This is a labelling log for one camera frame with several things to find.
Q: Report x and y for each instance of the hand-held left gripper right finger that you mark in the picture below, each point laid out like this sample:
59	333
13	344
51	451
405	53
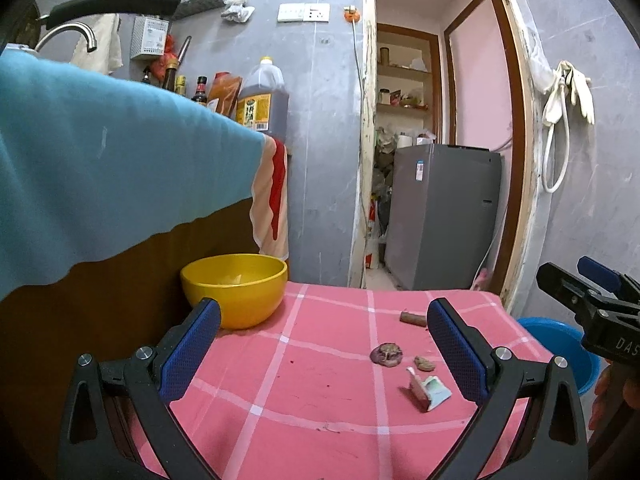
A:
455	355

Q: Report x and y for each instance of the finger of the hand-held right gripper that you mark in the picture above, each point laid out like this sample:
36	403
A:
575	290
597	269

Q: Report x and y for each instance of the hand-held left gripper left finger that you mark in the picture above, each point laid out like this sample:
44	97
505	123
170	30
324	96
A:
192	350

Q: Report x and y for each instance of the small brown food scrap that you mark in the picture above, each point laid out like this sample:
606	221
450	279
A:
424	363

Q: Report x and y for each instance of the green and white wrapper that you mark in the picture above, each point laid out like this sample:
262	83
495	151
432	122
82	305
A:
429	391

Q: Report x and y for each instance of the brown stick-shaped food scrap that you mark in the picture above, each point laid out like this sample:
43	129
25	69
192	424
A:
412	318

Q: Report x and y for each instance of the blue plastic basin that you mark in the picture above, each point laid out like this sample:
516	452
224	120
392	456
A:
560	345

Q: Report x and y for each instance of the round brown food scrap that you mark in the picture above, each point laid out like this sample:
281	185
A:
386	354

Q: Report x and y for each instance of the person's right hand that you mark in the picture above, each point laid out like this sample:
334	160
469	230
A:
598	395

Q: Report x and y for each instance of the yellow bowl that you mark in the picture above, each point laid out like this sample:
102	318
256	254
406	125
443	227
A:
235	290

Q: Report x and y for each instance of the pink slipper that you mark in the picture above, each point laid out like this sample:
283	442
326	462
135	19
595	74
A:
480	280

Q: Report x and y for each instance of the brown wooden cabinet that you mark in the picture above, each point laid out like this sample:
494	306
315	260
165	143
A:
100	300

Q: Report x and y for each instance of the pink checked tablecloth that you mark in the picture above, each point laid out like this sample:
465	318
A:
325	385

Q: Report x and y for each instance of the red and white bag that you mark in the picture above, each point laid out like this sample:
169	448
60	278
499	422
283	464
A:
372	240

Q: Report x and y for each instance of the grey washing machine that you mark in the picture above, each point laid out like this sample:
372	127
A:
440	210

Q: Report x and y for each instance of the cream and red towel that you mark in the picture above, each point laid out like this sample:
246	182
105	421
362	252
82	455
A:
272	195

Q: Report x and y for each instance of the cream rubber gloves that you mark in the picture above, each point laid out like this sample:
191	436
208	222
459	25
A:
580	90

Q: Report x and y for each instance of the teal cloth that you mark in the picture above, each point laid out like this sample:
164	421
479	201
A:
100	160

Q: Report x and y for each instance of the white paper roll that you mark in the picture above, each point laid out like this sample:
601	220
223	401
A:
403	140

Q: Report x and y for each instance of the large cooking oil bottle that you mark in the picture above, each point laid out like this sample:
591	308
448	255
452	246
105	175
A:
262	105

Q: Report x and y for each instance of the dark sauce bottle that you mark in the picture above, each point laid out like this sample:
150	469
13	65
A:
200	92

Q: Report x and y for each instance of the orange packet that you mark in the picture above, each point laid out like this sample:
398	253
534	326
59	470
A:
223	92

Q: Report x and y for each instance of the small yellow-capped bottle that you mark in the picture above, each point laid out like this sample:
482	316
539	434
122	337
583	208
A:
180	86

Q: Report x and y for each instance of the white jar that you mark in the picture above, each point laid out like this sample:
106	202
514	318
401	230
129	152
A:
384	96

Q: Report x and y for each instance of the red plastic bag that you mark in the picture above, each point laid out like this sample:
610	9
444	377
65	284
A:
162	62

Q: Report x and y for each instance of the brown jar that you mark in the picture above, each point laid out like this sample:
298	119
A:
384	54

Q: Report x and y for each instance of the metal utensil holder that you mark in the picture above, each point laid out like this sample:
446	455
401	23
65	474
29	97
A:
149	37

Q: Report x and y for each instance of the cream hanging cloth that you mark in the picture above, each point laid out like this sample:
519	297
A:
102	45

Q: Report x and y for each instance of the steel faucet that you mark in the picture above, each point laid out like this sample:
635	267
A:
75	30

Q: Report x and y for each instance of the white rag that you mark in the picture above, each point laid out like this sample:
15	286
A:
237	9

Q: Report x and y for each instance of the orange plug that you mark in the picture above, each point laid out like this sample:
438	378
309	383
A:
351	14

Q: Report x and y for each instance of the wooden door frame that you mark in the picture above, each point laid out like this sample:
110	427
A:
517	110

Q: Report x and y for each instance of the wooden wall shelf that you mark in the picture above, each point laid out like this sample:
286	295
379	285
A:
405	72

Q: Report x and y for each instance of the white wall switch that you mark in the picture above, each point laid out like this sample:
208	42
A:
291	12

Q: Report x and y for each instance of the white wall socket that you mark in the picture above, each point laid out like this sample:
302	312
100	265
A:
316	12

